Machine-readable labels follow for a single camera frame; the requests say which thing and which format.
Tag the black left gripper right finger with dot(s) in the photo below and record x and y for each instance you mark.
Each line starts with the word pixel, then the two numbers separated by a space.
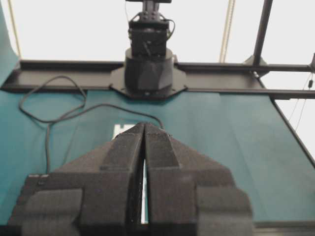
pixel 191 194

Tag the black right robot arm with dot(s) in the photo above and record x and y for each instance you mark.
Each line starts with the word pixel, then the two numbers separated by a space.
pixel 149 71

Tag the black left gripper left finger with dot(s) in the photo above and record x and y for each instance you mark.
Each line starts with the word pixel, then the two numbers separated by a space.
pixel 97 194

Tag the black aluminium frame rail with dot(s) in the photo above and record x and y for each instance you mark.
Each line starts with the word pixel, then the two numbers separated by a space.
pixel 231 78

